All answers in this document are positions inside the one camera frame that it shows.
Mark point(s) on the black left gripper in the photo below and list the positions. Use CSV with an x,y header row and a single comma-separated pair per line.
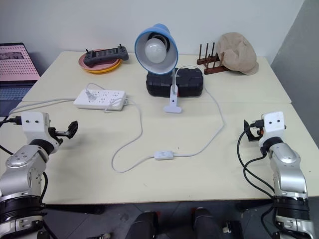
x,y
56,135

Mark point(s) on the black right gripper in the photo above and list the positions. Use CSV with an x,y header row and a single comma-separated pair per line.
x,y
256,127

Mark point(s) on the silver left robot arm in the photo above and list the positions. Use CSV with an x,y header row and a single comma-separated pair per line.
x,y
23,171

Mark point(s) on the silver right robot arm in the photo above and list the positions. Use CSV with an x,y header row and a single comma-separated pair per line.
x,y
286,169

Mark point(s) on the blue clip-on desk lamp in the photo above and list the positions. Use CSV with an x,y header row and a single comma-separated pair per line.
x,y
172,44

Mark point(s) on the white power plug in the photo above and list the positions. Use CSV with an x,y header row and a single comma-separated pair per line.
x,y
91,95

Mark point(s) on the white power strip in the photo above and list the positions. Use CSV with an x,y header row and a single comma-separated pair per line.
x,y
104,98

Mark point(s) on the yellow plate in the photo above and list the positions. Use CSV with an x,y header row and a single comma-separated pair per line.
x,y
104,71

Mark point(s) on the pink plate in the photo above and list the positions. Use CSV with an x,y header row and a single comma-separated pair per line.
x,y
83,62

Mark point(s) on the brown wooden peg rack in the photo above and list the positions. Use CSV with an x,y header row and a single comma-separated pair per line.
x,y
211,68

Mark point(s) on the black plastic case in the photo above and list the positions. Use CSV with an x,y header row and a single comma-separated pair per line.
x,y
189,83

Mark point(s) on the beige flat cap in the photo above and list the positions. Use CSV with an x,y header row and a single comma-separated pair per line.
x,y
239,54

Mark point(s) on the grey handheld controller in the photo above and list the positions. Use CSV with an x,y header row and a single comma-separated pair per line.
x,y
106,56

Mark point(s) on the laptop with pink screen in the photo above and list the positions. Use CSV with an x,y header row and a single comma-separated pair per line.
x,y
15,64

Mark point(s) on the dark rounded shape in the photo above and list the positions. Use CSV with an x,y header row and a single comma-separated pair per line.
x,y
142,226
207,224

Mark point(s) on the white light bulb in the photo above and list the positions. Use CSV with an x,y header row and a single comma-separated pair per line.
x,y
155,49

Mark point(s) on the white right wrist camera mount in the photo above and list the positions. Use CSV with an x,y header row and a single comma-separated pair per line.
x,y
272,124

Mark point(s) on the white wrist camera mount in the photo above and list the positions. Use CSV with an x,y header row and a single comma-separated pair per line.
x,y
272,124
32,125

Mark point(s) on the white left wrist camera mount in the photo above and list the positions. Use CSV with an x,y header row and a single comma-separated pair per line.
x,y
32,125

